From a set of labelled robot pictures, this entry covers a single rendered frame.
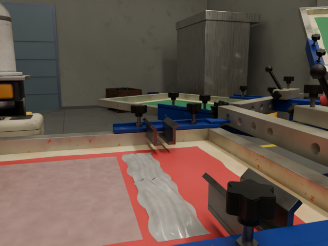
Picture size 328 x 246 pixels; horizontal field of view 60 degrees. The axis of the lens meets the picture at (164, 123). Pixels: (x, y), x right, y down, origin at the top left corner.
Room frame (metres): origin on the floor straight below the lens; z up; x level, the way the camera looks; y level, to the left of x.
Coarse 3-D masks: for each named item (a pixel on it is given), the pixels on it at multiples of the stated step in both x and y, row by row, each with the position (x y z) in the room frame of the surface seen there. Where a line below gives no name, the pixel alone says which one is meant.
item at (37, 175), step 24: (0, 168) 0.56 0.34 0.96; (24, 168) 0.56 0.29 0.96; (48, 168) 0.56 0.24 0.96; (72, 168) 0.56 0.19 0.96; (96, 168) 0.56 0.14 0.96; (120, 168) 0.56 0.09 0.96; (168, 168) 0.56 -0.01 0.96; (192, 168) 0.56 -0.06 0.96; (216, 168) 0.56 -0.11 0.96; (0, 192) 0.45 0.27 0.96; (24, 192) 0.45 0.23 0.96; (48, 192) 0.45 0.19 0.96
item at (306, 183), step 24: (0, 144) 0.66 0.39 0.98; (24, 144) 0.67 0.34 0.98; (48, 144) 0.68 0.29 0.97; (72, 144) 0.70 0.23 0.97; (96, 144) 0.71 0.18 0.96; (120, 144) 0.73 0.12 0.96; (216, 144) 0.74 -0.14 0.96; (240, 144) 0.62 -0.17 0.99; (264, 168) 0.53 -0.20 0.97; (288, 168) 0.47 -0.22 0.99; (312, 192) 0.41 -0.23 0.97
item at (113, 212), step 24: (72, 192) 0.45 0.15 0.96; (96, 192) 0.45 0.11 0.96; (120, 192) 0.45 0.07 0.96; (192, 192) 0.45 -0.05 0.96; (0, 216) 0.37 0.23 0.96; (24, 216) 0.37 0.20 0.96; (48, 216) 0.37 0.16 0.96; (72, 216) 0.37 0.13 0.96; (96, 216) 0.37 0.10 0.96; (120, 216) 0.37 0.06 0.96; (144, 216) 0.37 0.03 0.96; (0, 240) 0.31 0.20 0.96; (24, 240) 0.31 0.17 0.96; (48, 240) 0.31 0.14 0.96; (72, 240) 0.31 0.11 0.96; (96, 240) 0.31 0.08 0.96; (120, 240) 0.31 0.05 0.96; (144, 240) 0.31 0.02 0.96; (168, 240) 0.31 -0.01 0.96; (192, 240) 0.31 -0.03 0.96
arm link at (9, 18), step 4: (0, 4) 0.85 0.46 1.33; (0, 8) 0.84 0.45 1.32; (4, 8) 0.85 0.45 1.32; (0, 12) 0.83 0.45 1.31; (4, 12) 0.84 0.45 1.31; (8, 12) 0.87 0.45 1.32; (0, 16) 0.83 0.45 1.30; (4, 16) 0.84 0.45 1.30; (8, 16) 0.86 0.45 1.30; (8, 20) 0.85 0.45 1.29
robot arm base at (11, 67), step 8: (0, 24) 0.83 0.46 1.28; (8, 24) 0.85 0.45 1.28; (0, 32) 0.83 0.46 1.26; (8, 32) 0.85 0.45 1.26; (0, 40) 0.83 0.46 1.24; (8, 40) 0.85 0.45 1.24; (0, 48) 0.82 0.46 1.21; (8, 48) 0.84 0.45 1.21; (0, 56) 0.82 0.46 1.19; (8, 56) 0.84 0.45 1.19; (0, 64) 0.82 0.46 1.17; (8, 64) 0.84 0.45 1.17; (0, 72) 0.82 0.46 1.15; (8, 72) 0.82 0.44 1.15; (16, 72) 0.84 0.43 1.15
